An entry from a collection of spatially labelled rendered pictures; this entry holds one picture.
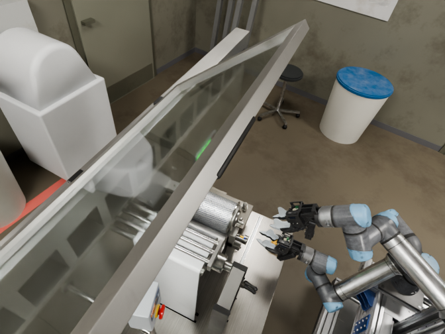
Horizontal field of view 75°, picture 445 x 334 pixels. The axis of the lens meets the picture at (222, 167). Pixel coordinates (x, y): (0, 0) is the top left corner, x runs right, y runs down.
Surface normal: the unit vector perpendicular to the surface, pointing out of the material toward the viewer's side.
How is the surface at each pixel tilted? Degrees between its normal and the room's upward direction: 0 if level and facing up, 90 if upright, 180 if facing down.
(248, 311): 0
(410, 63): 90
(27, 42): 18
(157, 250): 50
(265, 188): 0
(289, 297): 0
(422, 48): 90
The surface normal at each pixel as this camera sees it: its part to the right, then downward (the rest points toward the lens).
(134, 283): 0.76, -0.15
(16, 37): 0.01, -0.54
